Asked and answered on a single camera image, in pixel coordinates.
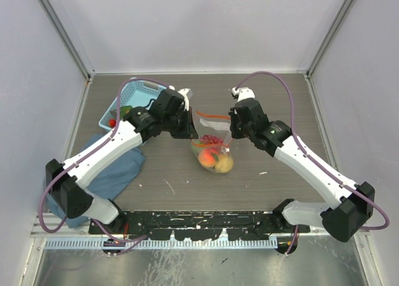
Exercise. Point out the orange peach fruit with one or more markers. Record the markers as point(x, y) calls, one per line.
point(208, 157)

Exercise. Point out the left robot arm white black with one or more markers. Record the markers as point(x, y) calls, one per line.
point(68, 181)

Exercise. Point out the clear zip bag orange zipper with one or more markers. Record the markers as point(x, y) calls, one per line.
point(212, 147)

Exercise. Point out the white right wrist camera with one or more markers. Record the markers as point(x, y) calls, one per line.
point(242, 93)

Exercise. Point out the purple grape bunch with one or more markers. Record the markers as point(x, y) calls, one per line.
point(210, 140)

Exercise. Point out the red strawberries pile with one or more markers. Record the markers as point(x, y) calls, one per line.
point(112, 123)

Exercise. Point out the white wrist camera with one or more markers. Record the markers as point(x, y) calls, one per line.
point(187, 94)
point(242, 93)

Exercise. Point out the green leaves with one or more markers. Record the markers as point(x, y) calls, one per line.
point(123, 110)

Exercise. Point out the slotted cable duct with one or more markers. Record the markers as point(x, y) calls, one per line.
point(56, 243)

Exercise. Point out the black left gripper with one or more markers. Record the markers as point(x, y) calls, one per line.
point(189, 131)

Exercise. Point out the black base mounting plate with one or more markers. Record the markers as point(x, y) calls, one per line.
point(200, 226)

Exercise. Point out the blue cloth towel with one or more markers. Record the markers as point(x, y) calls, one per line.
point(109, 183)

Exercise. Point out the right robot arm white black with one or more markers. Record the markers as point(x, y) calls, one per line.
point(347, 205)

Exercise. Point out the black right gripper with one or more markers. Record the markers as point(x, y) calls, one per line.
point(235, 133)

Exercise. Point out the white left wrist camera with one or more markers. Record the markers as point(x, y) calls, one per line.
point(187, 94)

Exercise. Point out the light blue plastic basket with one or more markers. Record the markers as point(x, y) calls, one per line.
point(137, 93)

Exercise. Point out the green grape bunch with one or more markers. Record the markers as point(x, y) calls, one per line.
point(196, 143)

